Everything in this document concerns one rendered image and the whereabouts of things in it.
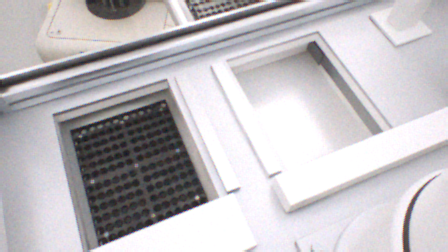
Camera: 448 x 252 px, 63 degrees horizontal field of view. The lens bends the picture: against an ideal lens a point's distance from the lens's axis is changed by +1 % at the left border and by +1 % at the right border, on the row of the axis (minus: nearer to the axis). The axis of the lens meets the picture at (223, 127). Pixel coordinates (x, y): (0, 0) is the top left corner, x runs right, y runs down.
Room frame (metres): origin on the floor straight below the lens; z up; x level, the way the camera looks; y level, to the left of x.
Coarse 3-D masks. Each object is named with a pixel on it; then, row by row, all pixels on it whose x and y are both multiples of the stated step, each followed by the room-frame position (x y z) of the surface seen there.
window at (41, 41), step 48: (0, 0) 0.37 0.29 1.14; (48, 0) 0.39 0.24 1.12; (96, 0) 0.41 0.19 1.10; (144, 0) 0.44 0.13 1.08; (192, 0) 0.48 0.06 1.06; (240, 0) 0.51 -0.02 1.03; (288, 0) 0.56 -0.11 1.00; (0, 48) 0.35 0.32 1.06; (48, 48) 0.38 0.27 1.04; (96, 48) 0.40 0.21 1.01
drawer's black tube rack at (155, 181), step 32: (128, 128) 0.32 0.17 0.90; (160, 128) 0.32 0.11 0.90; (96, 160) 0.26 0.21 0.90; (128, 160) 0.26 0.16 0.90; (160, 160) 0.26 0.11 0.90; (96, 192) 0.20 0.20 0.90; (128, 192) 0.20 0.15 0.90; (160, 192) 0.21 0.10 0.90; (192, 192) 0.21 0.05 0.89; (96, 224) 0.15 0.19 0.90; (128, 224) 0.15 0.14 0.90
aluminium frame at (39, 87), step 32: (320, 0) 0.57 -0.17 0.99; (352, 0) 0.61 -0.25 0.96; (192, 32) 0.47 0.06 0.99; (224, 32) 0.48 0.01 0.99; (256, 32) 0.51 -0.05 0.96; (96, 64) 0.39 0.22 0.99; (128, 64) 0.40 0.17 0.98; (160, 64) 0.43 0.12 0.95; (0, 96) 0.32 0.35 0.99; (32, 96) 0.34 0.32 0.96
